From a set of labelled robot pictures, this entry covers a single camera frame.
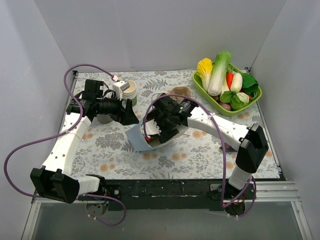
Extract small green toy cabbage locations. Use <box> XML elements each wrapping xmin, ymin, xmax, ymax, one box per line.
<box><xmin>229</xmin><ymin>92</ymin><xmax>250</xmax><ymax>111</ymax></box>

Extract yellow toy cabbage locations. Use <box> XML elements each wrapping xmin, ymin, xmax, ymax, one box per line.
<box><xmin>197</xmin><ymin>58</ymin><xmax>213</xmax><ymax>91</ymax></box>

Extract green toy leafy vegetable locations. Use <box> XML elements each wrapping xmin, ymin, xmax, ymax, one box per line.
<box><xmin>219</xmin><ymin>72</ymin><xmax>259</xmax><ymax>107</ymax></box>

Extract green plastic basket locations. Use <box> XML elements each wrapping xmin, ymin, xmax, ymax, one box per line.
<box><xmin>193</xmin><ymin>63</ymin><xmax>263</xmax><ymax>117</ymax></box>

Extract white toy radish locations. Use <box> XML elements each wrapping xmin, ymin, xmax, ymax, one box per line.
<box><xmin>230</xmin><ymin>72</ymin><xmax>243</xmax><ymax>93</ymax></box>

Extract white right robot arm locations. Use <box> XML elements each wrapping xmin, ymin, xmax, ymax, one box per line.
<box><xmin>143</xmin><ymin>94</ymin><xmax>269</xmax><ymax>199</ymax></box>

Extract orange toy carrot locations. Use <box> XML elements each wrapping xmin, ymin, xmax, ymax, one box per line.
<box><xmin>226</xmin><ymin>72</ymin><xmax>234</xmax><ymax>89</ymax></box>

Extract floral patterned table mat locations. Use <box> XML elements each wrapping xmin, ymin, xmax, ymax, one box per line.
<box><xmin>48</xmin><ymin>69</ymin><xmax>281</xmax><ymax>180</ymax></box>

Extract grey straw holder cup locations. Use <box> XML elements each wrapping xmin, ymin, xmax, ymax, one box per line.
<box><xmin>96</xmin><ymin>114</ymin><xmax>113</xmax><ymax>125</ymax></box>

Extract red toy onion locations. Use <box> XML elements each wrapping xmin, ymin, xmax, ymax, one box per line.
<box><xmin>213</xmin><ymin>96</ymin><xmax>232</xmax><ymax>111</ymax></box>

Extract green toy napa cabbage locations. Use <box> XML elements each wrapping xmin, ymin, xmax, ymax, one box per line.
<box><xmin>207</xmin><ymin>51</ymin><xmax>232</xmax><ymax>97</ymax></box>

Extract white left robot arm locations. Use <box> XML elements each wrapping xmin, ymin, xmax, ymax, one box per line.
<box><xmin>30</xmin><ymin>79</ymin><xmax>139</xmax><ymax>204</ymax></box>

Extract stack of paper cups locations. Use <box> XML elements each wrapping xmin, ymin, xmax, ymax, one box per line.
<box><xmin>122</xmin><ymin>79</ymin><xmax>137</xmax><ymax>107</ymax></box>

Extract white paper carry bag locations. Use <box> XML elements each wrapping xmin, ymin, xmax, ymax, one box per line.
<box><xmin>124</xmin><ymin>92</ymin><xmax>191</xmax><ymax>152</ymax></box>

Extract purple toy eggplant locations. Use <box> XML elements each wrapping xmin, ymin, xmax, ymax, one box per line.
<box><xmin>224</xmin><ymin>142</ymin><xmax>237</xmax><ymax>153</ymax></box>

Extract brown pulp cup carrier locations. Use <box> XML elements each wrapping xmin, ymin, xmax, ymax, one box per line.
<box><xmin>169</xmin><ymin>86</ymin><xmax>191</xmax><ymax>97</ymax></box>

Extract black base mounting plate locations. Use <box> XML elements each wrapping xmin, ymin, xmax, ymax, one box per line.
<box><xmin>77</xmin><ymin>178</ymin><xmax>258</xmax><ymax>211</ymax></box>

